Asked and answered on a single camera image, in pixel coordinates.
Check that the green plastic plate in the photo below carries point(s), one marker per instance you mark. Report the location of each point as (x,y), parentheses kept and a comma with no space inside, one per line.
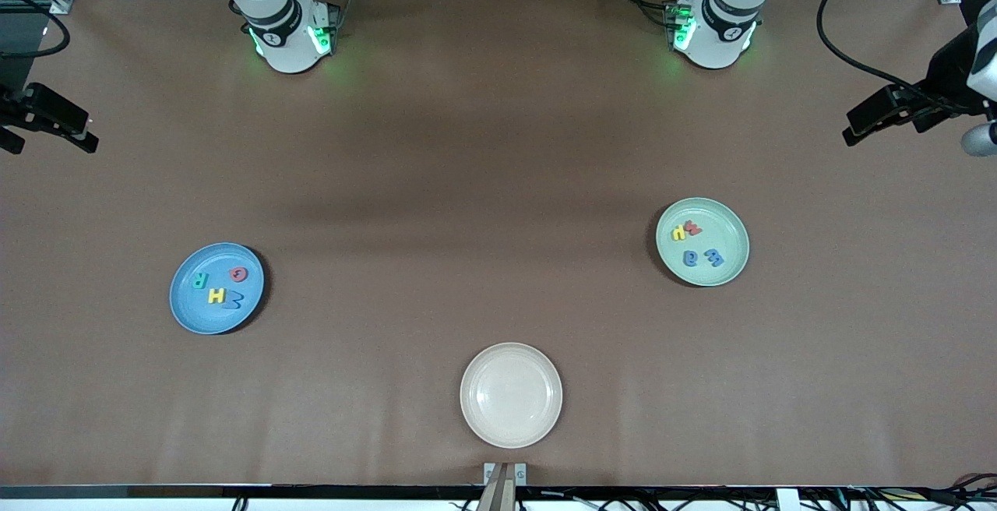
(716,219)

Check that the blue lowercase letter a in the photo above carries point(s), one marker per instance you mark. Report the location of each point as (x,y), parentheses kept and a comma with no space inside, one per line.
(690,259)

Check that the beige plastic plate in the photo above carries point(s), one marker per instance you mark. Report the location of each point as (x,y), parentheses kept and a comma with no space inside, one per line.
(511,396)

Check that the red lowercase letter w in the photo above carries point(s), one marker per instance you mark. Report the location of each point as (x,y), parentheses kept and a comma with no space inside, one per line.
(693,227)

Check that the yellow uppercase letter H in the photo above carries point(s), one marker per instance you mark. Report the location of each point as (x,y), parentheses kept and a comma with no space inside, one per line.
(216,296)

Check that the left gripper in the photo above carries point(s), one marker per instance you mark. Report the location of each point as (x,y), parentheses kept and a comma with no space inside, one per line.
(945,75)

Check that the teal uppercase letter R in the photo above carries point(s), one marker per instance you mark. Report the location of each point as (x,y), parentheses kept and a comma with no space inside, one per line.
(199,280)

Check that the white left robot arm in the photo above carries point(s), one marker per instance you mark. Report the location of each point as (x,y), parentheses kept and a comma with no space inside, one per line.
(713,44)

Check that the blue lowercase letter m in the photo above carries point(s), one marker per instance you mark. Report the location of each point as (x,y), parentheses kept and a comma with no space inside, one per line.
(714,258)

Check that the red uppercase letter Q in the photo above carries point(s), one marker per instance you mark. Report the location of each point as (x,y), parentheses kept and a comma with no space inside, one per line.
(234,274)

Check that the metal camera pole bracket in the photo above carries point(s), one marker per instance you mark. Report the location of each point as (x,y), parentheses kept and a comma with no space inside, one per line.
(505,480)

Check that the yellow lowercase letter p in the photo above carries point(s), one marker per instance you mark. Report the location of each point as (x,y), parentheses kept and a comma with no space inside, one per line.
(678,232)

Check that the blue uppercase letter W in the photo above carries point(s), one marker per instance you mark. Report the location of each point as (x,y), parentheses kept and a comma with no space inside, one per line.
(234,301)

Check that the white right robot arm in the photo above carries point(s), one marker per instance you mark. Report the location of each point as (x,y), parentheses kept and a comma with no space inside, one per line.
(288,44)

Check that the blue plastic plate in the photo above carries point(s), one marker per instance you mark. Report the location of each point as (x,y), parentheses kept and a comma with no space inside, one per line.
(195,312)

